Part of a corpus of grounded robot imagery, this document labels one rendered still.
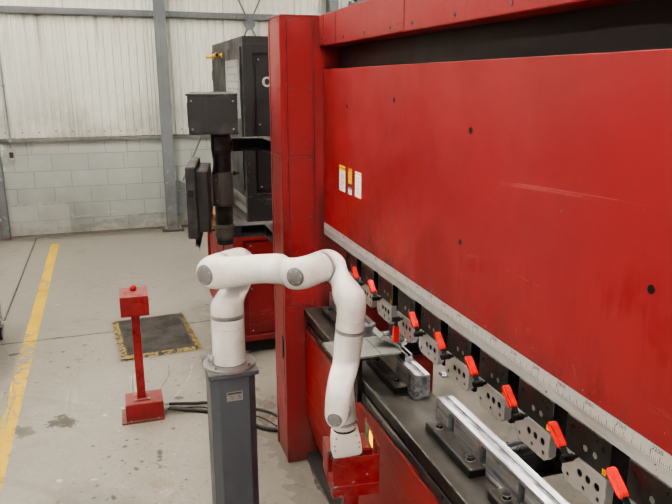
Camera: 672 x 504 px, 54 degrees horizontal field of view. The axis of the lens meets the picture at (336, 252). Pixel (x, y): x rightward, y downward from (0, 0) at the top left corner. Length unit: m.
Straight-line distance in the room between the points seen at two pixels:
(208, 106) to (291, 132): 0.42
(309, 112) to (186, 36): 6.34
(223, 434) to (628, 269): 1.59
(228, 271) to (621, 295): 1.29
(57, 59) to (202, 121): 6.22
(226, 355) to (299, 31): 1.57
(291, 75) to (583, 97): 1.91
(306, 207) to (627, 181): 2.10
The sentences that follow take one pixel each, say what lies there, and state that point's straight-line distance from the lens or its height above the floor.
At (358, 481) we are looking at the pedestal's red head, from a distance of 2.33.
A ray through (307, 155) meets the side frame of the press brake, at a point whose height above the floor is 1.65.
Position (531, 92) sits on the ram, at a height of 1.98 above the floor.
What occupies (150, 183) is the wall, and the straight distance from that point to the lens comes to 9.52.
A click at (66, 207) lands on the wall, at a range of 9.56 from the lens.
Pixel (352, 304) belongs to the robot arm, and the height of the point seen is 1.34.
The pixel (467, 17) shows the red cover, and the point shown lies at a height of 2.17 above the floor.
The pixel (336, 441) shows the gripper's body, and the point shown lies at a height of 0.86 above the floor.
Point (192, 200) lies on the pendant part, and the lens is 3.33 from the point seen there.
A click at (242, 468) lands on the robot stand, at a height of 0.61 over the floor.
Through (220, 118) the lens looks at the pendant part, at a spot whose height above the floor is 1.83.
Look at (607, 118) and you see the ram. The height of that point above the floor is 1.93.
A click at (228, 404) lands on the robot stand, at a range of 2.47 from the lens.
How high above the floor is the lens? 2.00
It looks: 14 degrees down
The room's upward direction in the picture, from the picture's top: straight up
